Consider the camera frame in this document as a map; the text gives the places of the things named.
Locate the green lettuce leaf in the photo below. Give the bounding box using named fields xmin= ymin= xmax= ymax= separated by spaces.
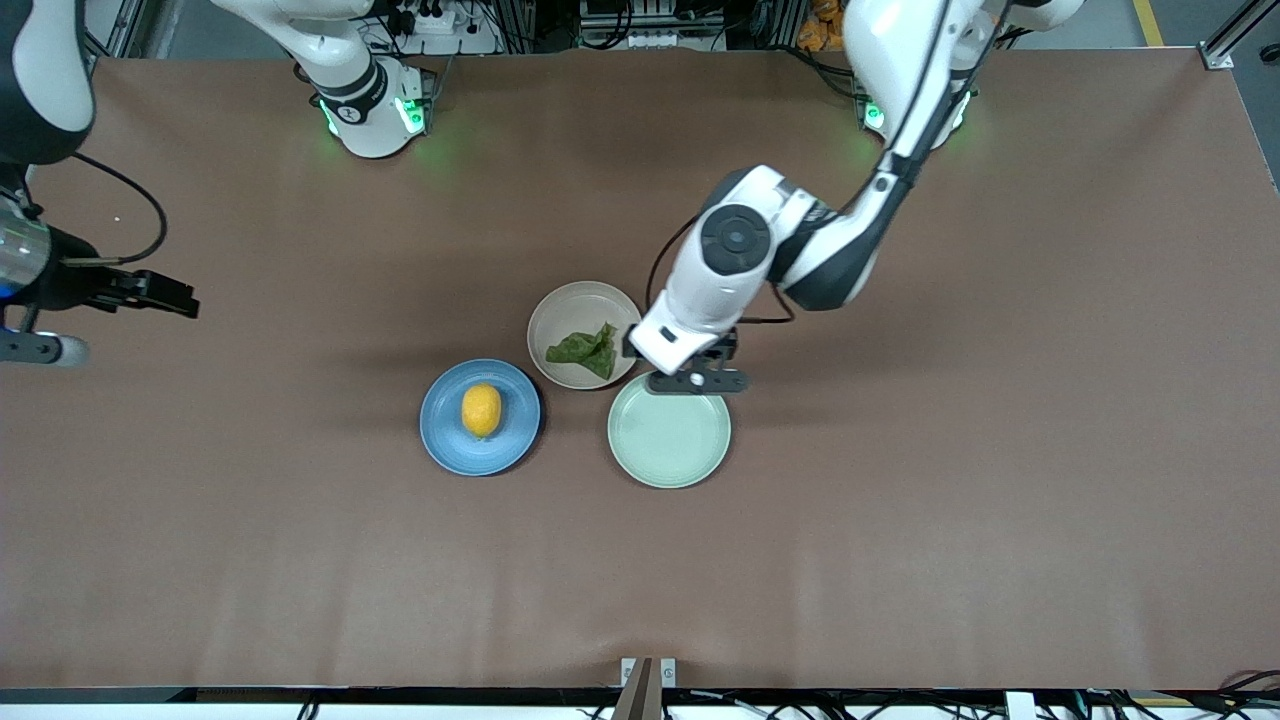
xmin=545 ymin=322 xmax=618 ymax=381

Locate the yellow lemon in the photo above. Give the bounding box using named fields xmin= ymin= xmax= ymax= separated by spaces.
xmin=461 ymin=383 xmax=503 ymax=439

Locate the beige plate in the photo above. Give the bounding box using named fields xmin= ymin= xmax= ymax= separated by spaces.
xmin=526 ymin=280 xmax=646 ymax=391

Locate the light green plate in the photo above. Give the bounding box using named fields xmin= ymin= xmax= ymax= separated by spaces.
xmin=607 ymin=368 xmax=732 ymax=490

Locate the blue plate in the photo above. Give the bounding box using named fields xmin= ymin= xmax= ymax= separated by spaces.
xmin=419 ymin=358 xmax=542 ymax=477

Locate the white control equipment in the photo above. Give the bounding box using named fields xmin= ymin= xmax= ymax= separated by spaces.
xmin=578 ymin=0 xmax=729 ymax=51

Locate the brown table cover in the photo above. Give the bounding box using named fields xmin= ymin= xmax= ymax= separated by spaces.
xmin=0 ymin=50 xmax=1280 ymax=693

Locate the bag of orange fruits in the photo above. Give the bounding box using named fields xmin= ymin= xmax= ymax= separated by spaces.
xmin=797 ymin=0 xmax=849 ymax=51

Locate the white power strip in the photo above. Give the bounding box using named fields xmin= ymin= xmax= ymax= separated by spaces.
xmin=385 ymin=5 xmax=458 ymax=36

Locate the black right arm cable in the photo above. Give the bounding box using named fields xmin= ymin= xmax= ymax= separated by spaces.
xmin=65 ymin=150 xmax=169 ymax=267

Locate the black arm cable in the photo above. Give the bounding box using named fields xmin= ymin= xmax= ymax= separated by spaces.
xmin=65 ymin=150 xmax=169 ymax=267
xmin=645 ymin=0 xmax=1006 ymax=326

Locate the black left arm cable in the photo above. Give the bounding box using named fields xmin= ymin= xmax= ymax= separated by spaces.
xmin=645 ymin=0 xmax=1006 ymax=326

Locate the silver table edge bracket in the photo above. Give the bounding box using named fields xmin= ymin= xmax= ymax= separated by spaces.
xmin=620 ymin=657 xmax=678 ymax=689

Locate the aluminium frame profile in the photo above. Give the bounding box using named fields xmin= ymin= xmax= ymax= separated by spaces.
xmin=1200 ymin=0 xmax=1280 ymax=71

